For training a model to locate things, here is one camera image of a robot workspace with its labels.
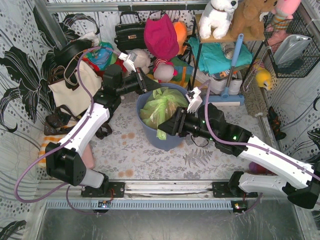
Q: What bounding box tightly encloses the left white sneaker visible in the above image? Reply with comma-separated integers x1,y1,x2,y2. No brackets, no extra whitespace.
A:
195,71,227,95

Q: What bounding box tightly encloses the black orange toy figure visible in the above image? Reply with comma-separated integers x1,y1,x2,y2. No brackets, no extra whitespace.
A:
267,106,287,141

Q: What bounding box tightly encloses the white sheep plush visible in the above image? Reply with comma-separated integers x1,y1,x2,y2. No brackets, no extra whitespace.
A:
129,48,151,75

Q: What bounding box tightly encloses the brown patterned sandal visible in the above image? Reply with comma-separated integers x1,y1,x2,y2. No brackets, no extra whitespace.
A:
43,104,80,136

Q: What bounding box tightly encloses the silver chain strap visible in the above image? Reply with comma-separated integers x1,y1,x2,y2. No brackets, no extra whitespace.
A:
242,67,258,94

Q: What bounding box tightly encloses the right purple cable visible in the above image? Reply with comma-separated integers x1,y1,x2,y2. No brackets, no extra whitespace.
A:
199,80,320,216

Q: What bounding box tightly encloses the black hat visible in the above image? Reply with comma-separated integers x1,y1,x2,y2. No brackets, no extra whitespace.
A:
54,39,93,67

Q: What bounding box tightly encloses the pink rolled cloth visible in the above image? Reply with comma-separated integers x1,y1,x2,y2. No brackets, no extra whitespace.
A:
81,143,96,169

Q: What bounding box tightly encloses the green trash bag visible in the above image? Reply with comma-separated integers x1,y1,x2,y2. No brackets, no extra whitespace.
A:
139,86,189,141

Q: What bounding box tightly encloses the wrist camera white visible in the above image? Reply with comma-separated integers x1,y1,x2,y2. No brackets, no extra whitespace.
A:
185,87,203,114
118,52,138,73

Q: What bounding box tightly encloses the brown teddy bear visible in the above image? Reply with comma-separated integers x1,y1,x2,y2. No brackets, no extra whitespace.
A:
230,0,278,40

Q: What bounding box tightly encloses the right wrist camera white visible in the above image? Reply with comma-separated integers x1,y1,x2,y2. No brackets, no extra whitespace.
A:
185,87,203,114

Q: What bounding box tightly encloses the black leather handbag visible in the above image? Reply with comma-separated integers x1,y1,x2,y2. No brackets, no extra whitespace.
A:
114,11,147,53

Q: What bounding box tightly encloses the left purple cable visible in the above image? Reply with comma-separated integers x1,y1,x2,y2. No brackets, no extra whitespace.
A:
13,46,122,217

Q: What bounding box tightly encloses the white sneaker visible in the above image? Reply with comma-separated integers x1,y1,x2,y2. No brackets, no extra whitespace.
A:
228,71,243,95
195,71,227,95

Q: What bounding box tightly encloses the rainbow striped bag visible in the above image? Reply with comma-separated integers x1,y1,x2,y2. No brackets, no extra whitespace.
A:
152,56,194,86

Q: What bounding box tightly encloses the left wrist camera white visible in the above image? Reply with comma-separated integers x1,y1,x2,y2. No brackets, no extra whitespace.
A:
118,52,138,73

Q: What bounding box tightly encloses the graphic print shirt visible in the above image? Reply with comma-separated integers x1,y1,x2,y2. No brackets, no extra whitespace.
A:
213,69,230,80

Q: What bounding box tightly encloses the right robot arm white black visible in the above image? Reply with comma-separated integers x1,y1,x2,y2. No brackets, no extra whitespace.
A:
157,103,320,209

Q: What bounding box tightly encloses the purple cable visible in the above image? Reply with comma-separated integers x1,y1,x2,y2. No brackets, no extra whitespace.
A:
13,46,122,217
199,80,320,216

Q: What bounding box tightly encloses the right white sneaker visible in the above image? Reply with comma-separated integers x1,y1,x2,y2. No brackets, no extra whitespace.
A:
228,71,243,95

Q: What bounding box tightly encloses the colourful printed cloth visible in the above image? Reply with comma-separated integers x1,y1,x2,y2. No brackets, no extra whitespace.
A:
82,41,118,72

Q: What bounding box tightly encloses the pink white plush doll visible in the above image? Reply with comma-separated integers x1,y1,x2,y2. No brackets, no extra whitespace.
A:
153,58,178,83

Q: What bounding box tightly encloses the black wire basket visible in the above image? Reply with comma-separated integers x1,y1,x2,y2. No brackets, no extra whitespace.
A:
264,12,320,78

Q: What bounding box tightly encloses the blue trash bin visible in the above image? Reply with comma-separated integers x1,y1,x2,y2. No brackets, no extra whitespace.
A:
136,83,189,151

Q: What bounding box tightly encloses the purple striped sock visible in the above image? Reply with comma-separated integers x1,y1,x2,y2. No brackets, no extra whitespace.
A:
249,162,272,174

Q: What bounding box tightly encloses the orange plush toy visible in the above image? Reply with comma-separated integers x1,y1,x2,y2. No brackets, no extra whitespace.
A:
173,21,187,55

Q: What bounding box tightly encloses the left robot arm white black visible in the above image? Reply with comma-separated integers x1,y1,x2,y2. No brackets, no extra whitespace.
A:
45,64,161,197

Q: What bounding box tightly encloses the magenta cloth bag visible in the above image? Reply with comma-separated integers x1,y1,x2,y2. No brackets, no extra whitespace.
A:
143,13,179,60

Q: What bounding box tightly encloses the white dog plush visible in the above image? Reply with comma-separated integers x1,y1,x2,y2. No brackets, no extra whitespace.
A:
199,0,239,40

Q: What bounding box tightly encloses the orange checkered towel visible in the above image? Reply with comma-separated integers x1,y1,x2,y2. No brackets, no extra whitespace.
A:
37,134,65,169

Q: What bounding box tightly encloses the yellow duck plush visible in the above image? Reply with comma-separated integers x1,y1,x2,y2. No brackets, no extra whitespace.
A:
253,62,272,91

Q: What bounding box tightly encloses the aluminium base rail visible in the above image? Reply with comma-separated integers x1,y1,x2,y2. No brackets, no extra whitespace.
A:
42,180,289,214

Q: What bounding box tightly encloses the black metal wooden shelf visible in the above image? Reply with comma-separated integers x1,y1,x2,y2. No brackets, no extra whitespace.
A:
188,14,265,90

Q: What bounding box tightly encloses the cream canvas tote bag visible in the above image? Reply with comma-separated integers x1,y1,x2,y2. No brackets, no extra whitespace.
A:
49,60,102,116

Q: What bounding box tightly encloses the silver foil pouch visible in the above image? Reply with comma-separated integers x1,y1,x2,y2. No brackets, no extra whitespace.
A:
273,34,313,65

